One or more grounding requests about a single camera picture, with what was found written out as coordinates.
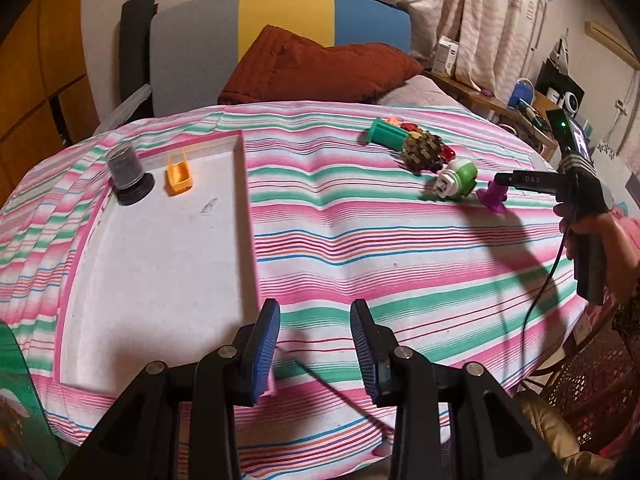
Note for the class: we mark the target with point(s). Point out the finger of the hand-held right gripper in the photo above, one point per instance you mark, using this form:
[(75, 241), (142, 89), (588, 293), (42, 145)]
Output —
[(527, 181)]

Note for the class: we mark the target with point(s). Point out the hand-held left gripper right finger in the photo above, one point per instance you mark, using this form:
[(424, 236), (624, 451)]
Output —
[(362, 350)]

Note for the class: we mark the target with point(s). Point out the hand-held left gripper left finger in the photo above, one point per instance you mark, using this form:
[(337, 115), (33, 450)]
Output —
[(267, 350)]

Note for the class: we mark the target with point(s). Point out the purple toy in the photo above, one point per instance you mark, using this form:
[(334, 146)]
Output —
[(492, 197)]

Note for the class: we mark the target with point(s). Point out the green and white toy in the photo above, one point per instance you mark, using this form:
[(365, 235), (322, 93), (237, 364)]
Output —
[(457, 177)]

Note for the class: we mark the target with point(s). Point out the small red toy piece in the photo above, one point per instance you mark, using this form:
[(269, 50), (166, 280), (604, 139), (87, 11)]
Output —
[(447, 152)]

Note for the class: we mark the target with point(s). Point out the brown block toy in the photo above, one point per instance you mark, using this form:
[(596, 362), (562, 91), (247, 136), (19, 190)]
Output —
[(422, 152)]

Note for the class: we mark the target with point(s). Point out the teal plastic cylinder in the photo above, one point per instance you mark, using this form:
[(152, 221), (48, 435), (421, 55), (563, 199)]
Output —
[(387, 135)]

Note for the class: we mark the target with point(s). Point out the white foam tray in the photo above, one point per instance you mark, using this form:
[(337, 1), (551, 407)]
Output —
[(150, 260)]

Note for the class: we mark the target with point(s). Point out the person's right hand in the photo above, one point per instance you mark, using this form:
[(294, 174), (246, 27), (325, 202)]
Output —
[(610, 245)]

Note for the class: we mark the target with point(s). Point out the wooden shelf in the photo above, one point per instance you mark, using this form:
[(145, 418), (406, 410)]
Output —
[(495, 102)]

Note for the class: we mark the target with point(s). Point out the blue cup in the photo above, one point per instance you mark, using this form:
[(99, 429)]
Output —
[(521, 95)]

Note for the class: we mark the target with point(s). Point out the red toy brick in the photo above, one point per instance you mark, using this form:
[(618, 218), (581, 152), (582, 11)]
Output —
[(410, 127)]

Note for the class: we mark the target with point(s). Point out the pale pink cushion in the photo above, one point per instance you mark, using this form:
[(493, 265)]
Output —
[(420, 92)]

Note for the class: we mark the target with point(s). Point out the white box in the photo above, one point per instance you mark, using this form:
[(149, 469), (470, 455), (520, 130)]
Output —
[(444, 55)]

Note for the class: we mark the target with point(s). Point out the beige patterned curtain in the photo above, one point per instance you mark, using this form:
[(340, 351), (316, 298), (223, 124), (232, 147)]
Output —
[(475, 0)]

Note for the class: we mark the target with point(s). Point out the orange toy basket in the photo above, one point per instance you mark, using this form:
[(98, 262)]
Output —
[(179, 176)]

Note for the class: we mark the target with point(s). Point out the beige cloth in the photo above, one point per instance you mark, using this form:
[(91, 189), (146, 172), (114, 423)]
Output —
[(555, 430)]

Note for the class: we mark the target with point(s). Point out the black toy cup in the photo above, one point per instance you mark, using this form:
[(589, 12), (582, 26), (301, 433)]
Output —
[(127, 172)]

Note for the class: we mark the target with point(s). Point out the brown cushion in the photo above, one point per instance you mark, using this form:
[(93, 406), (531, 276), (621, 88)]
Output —
[(310, 70)]

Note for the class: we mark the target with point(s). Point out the green printed board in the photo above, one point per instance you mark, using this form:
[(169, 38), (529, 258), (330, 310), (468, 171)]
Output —
[(20, 400)]

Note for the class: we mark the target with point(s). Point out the grey yellow blue cushion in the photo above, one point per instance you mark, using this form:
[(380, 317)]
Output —
[(195, 50)]

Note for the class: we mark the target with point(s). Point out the wooden cabinet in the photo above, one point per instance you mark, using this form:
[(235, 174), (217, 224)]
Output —
[(40, 70)]

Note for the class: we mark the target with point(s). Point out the wall air conditioner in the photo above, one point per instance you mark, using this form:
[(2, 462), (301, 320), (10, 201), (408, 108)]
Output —
[(612, 42)]

